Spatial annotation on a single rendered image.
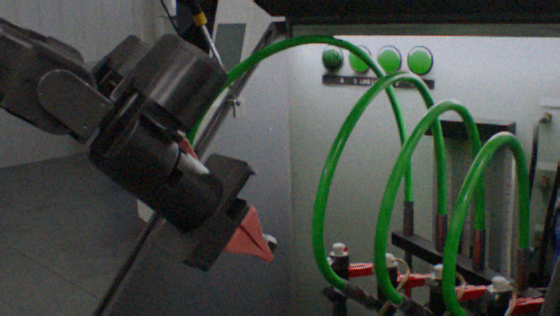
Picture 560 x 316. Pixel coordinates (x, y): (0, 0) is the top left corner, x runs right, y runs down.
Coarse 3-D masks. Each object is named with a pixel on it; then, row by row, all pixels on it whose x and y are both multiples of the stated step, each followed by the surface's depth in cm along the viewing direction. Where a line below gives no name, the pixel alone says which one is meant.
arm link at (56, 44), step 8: (8, 24) 89; (16, 24) 90; (24, 32) 89; (32, 32) 89; (40, 40) 89; (48, 40) 89; (56, 40) 90; (56, 48) 89; (64, 48) 90; (72, 48) 90; (80, 56) 90
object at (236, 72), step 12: (300, 36) 98; (312, 36) 99; (324, 36) 100; (264, 48) 96; (276, 48) 96; (288, 48) 98; (348, 48) 102; (360, 48) 103; (252, 60) 95; (372, 60) 104; (228, 72) 94; (240, 72) 95; (228, 84) 94; (216, 96) 94; (396, 96) 108; (396, 108) 108; (396, 120) 109; (192, 132) 93; (192, 144) 93; (408, 168) 111; (408, 180) 111; (408, 192) 112; (408, 204) 112
